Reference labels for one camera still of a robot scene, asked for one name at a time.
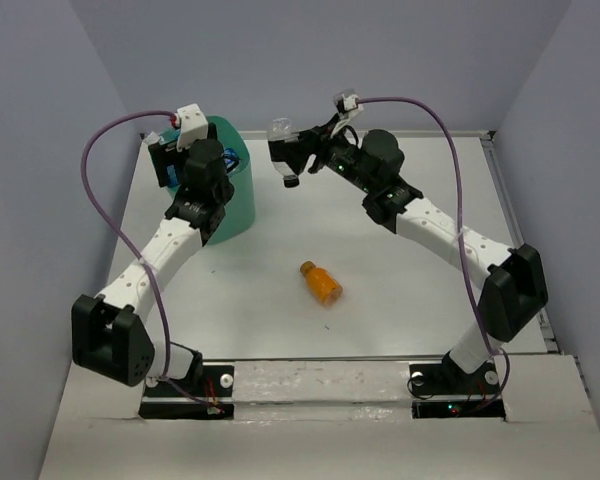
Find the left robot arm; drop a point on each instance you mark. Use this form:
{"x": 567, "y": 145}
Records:
{"x": 109, "y": 335}

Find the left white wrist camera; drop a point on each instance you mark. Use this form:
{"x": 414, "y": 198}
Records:
{"x": 192, "y": 125}

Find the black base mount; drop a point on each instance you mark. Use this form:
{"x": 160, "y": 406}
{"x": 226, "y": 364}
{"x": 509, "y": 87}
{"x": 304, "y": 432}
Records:
{"x": 210, "y": 398}
{"x": 466, "y": 396}

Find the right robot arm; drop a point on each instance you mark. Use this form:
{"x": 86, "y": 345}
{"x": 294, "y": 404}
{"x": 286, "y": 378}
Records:
{"x": 511, "y": 280}

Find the small blue cap bottle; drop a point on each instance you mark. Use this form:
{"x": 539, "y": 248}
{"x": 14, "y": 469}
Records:
{"x": 231, "y": 159}

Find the green plastic bin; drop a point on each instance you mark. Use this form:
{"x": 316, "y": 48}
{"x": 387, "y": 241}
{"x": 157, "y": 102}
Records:
{"x": 240, "y": 212}

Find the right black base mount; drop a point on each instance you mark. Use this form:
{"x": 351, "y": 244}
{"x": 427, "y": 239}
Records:
{"x": 466, "y": 396}

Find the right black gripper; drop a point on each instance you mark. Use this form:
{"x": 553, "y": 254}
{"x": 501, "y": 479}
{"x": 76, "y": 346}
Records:
{"x": 313, "y": 141}

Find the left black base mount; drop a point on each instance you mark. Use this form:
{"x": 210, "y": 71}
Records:
{"x": 210, "y": 398}

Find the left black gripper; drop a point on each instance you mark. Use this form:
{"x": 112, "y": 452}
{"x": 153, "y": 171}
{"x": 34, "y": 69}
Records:
{"x": 164, "y": 156}

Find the clear bottle black label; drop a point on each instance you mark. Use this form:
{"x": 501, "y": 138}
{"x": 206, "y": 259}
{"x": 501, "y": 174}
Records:
{"x": 284, "y": 151}

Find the orange juice bottle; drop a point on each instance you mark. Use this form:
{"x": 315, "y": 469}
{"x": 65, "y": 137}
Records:
{"x": 325, "y": 289}

